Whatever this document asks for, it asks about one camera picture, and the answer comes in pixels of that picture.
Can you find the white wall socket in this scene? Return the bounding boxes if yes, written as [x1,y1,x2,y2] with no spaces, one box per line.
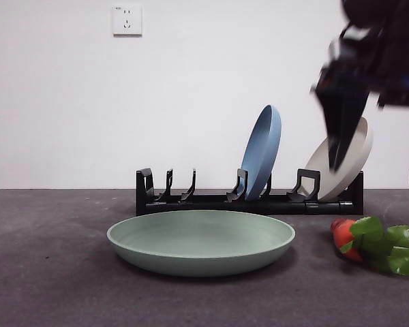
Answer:
[112,4,144,37]

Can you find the beige plate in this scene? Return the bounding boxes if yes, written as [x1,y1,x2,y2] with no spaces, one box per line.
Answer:
[304,116,374,202]

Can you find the black plate rack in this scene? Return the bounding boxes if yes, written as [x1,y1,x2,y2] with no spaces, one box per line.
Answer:
[135,168,365,217]

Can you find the blue plate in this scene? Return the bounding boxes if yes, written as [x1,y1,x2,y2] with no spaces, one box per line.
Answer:
[241,104,282,202]

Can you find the green plate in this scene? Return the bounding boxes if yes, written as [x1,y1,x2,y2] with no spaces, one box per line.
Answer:
[106,210,297,277]

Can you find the orange carrot with green leaves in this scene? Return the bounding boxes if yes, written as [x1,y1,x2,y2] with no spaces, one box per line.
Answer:
[329,215,409,277]

